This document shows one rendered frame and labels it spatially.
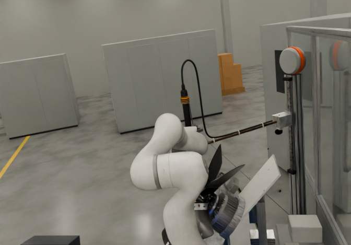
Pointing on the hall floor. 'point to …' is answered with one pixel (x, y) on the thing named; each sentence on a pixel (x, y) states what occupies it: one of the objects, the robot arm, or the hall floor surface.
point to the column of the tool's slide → (300, 198)
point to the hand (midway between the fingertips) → (188, 127)
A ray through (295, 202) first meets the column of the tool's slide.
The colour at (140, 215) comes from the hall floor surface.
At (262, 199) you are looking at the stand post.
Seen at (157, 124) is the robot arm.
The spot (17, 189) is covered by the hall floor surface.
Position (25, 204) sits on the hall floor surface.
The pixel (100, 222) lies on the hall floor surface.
